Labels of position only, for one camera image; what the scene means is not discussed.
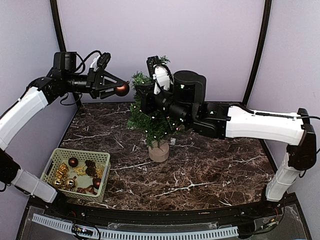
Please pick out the black front table rail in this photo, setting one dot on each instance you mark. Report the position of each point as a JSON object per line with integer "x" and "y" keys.
{"x": 241, "y": 215}

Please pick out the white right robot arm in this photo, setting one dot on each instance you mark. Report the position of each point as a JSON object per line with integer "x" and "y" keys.
{"x": 181, "y": 97}

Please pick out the green plastic basket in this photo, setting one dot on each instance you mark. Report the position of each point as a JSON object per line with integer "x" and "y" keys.
{"x": 84, "y": 189}

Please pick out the brown pine cone ornament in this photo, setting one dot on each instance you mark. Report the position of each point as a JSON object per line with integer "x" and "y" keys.
{"x": 90, "y": 168}

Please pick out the small white tag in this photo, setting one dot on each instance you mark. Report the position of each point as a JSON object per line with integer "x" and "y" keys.
{"x": 172, "y": 141}

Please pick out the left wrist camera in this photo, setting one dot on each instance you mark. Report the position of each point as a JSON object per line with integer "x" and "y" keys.
{"x": 101, "y": 62}

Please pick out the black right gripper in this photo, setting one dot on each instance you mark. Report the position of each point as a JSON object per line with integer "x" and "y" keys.
{"x": 146, "y": 106}

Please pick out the black frame post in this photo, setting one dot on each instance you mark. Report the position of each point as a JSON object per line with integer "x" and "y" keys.
{"x": 58, "y": 25}
{"x": 258, "y": 52}

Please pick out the thin wire fairy lights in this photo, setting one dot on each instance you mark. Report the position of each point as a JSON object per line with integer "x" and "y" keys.
{"x": 154, "y": 125}

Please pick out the brown bauble ornament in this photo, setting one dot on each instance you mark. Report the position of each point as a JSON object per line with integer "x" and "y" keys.
{"x": 123, "y": 90}
{"x": 96, "y": 183}
{"x": 73, "y": 162}

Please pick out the right black frame post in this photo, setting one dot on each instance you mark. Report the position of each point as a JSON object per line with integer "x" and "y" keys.
{"x": 258, "y": 52}

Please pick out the white cable duct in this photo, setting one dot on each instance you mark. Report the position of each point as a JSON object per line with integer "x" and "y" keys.
{"x": 100, "y": 233}

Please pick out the small green christmas tree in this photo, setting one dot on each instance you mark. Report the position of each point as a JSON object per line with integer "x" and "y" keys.
{"x": 158, "y": 150}

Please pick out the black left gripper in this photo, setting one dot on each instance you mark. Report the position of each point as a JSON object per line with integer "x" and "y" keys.
{"x": 95, "y": 81}

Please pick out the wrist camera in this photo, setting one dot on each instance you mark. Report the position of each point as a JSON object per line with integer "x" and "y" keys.
{"x": 160, "y": 73}
{"x": 101, "y": 62}

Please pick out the left black frame post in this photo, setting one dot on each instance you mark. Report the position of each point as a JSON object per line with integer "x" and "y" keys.
{"x": 58, "y": 25}

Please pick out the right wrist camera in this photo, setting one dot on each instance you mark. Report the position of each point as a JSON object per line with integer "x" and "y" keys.
{"x": 160, "y": 73}

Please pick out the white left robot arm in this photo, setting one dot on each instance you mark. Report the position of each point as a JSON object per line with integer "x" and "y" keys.
{"x": 39, "y": 94}

